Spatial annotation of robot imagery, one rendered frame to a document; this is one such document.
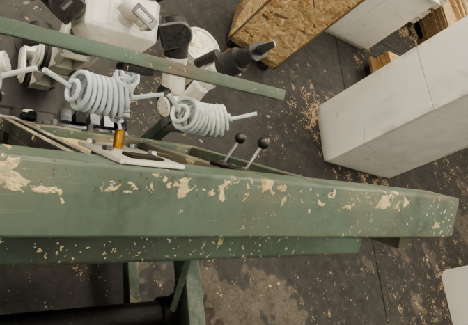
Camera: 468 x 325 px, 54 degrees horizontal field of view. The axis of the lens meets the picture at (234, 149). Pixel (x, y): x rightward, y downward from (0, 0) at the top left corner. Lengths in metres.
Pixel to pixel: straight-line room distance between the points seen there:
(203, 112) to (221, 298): 2.33
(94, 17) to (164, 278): 1.73
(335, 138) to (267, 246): 3.03
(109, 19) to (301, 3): 2.17
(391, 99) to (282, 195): 3.04
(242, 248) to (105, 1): 0.95
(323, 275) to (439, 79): 1.68
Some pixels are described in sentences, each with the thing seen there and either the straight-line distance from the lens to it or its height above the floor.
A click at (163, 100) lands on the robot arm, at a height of 1.15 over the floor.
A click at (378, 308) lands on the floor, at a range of 4.14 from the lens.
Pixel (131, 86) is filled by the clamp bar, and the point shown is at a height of 1.92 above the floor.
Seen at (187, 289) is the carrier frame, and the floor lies 0.79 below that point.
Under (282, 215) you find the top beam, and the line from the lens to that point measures 0.80.
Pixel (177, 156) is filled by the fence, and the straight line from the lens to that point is 1.67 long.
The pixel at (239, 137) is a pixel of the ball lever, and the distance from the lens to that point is 1.48.
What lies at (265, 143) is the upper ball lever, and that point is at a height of 1.56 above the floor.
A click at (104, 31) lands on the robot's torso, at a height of 1.31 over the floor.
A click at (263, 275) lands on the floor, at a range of 3.30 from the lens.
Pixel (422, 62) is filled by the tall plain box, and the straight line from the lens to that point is 3.74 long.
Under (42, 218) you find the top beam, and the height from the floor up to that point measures 1.93.
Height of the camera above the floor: 2.49
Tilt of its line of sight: 46 degrees down
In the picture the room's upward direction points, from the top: 58 degrees clockwise
